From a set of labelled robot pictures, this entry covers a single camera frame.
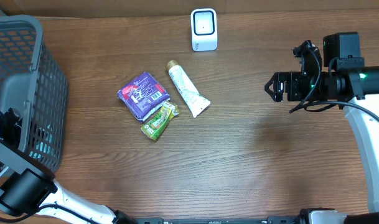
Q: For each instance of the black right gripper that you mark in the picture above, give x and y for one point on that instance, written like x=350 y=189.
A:
x=291 y=79

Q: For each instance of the white tube gold cap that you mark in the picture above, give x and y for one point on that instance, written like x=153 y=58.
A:
x=194 y=100

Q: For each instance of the green tea drink carton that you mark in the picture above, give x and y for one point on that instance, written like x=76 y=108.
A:
x=155 y=127

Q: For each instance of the purple Carefree pad pack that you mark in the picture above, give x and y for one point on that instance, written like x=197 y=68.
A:
x=143 y=96

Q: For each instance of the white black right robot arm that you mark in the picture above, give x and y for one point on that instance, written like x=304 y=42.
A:
x=336 y=76

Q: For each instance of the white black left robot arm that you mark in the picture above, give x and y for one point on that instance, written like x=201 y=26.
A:
x=29 y=188

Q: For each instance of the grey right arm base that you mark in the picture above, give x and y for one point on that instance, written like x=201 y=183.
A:
x=321 y=216

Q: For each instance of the white barcode scanner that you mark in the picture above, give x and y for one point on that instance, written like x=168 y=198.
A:
x=204 y=30

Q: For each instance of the grey plastic mesh basket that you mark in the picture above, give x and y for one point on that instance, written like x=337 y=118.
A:
x=32 y=82

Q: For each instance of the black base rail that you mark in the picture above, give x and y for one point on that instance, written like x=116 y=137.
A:
x=214 y=221

